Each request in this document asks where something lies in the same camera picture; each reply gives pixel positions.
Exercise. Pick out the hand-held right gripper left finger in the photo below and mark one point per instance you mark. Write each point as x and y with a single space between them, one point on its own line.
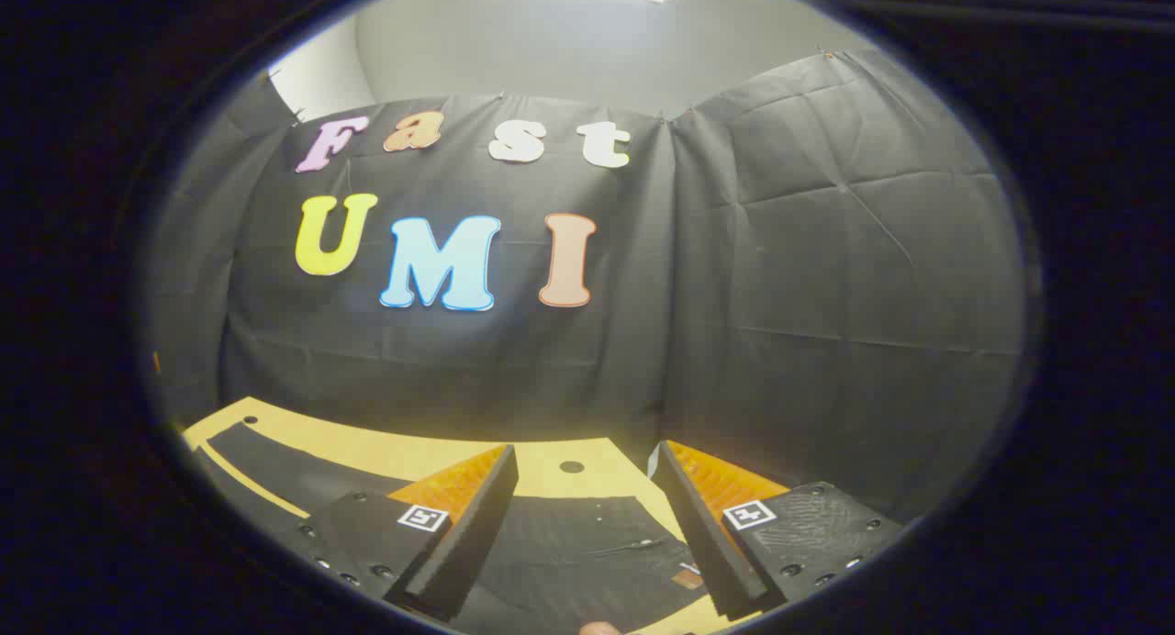
464 543

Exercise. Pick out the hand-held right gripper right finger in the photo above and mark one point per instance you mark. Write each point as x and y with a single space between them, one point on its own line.
711 548

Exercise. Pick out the dark grey jeans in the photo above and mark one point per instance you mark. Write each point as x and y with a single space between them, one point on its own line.
569 552

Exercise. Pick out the black backdrop cloth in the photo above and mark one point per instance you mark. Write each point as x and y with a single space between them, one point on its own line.
780 295

